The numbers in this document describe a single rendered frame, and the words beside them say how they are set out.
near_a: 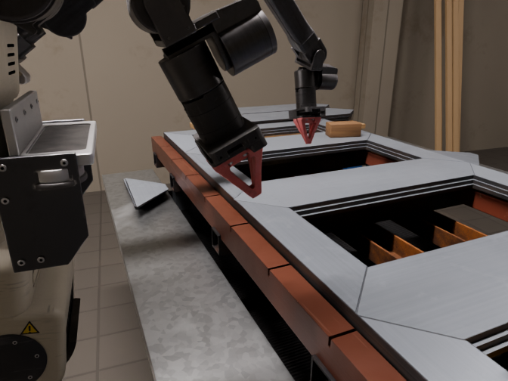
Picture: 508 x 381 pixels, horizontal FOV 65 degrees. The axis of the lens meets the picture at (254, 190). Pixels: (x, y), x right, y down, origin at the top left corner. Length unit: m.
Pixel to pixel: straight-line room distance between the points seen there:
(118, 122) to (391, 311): 3.09
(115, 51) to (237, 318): 2.84
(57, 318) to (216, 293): 0.33
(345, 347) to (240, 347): 0.26
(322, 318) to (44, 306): 0.42
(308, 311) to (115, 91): 3.01
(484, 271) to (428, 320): 0.18
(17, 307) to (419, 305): 0.57
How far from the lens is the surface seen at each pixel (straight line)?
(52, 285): 0.76
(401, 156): 1.39
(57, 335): 0.72
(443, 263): 0.72
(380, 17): 3.99
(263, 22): 0.47
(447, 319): 0.60
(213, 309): 0.84
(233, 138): 0.46
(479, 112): 5.21
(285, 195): 0.93
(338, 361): 0.55
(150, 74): 3.44
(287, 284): 0.64
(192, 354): 0.75
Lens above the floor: 1.18
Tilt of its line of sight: 20 degrees down
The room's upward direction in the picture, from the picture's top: straight up
